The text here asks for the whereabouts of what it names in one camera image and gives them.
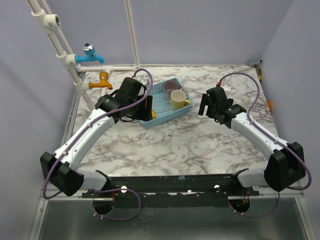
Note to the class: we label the orange tap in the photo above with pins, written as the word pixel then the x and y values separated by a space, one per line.
pixel 103 82

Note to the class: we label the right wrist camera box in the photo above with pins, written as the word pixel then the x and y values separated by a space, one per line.
pixel 226 87

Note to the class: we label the yellow mug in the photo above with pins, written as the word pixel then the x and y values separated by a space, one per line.
pixel 179 100

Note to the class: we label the orange clip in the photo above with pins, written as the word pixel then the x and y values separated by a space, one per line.
pixel 269 105

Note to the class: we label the clear glass organizer insert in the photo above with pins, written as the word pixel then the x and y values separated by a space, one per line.
pixel 161 104

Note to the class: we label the purple mug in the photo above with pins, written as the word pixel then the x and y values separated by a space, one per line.
pixel 171 85

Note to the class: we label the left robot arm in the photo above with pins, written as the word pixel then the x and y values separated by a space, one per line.
pixel 61 168

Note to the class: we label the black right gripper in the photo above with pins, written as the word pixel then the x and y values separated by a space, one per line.
pixel 205 101

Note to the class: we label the yellow clamp tool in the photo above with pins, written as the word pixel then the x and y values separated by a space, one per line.
pixel 257 66

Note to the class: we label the white pvc pipe frame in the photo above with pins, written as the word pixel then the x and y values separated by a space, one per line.
pixel 51 25

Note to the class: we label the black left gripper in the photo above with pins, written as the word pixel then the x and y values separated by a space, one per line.
pixel 145 113

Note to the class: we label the clear textured glass tray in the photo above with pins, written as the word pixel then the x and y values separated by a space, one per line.
pixel 208 126

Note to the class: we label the blue tap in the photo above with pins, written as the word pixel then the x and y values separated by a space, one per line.
pixel 89 54

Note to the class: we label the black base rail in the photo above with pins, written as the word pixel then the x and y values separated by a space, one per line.
pixel 172 191

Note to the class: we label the light blue perforated basket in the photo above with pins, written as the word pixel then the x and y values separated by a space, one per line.
pixel 159 88

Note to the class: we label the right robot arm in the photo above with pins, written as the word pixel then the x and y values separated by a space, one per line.
pixel 284 160

